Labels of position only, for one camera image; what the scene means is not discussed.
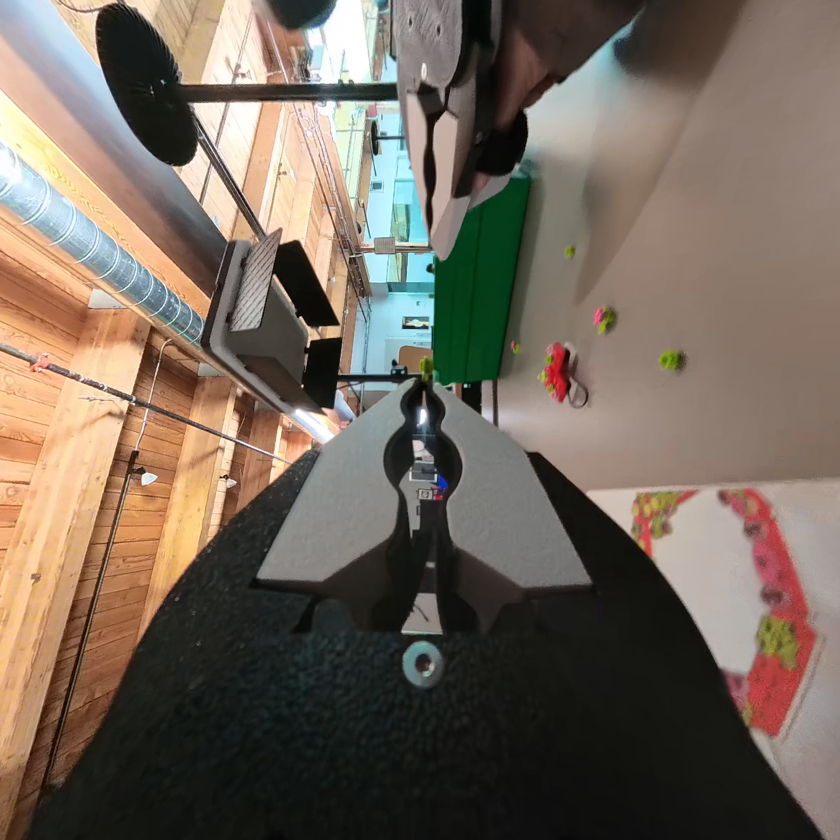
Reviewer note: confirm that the person's right hand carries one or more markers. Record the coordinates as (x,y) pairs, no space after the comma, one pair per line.
(551,46)

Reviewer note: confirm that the green plastic bin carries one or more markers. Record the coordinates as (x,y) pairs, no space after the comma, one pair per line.
(479,289)

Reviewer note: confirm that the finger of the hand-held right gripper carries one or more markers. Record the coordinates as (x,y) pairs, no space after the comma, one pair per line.
(456,223)
(413,131)

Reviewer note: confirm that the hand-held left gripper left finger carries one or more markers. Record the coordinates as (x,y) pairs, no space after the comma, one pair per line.
(328,525)

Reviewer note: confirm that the silver ventilation duct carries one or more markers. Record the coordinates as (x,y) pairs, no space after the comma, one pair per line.
(98,253)

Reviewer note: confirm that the small black floor lamp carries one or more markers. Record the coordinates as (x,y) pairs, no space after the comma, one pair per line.
(377,134)

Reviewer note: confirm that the thin black ceiling rod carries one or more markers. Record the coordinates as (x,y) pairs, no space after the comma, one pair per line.
(131,397)

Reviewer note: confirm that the grey ceiling heater unit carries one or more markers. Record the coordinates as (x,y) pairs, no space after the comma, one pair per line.
(262,328)

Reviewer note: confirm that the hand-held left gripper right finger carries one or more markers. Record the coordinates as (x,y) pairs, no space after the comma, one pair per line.
(518,525)

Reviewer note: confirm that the pink green lego flower piece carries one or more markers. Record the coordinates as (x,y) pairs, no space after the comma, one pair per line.
(604,318)

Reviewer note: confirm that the red lego flower assembly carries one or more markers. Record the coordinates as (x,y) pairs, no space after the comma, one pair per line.
(559,371)

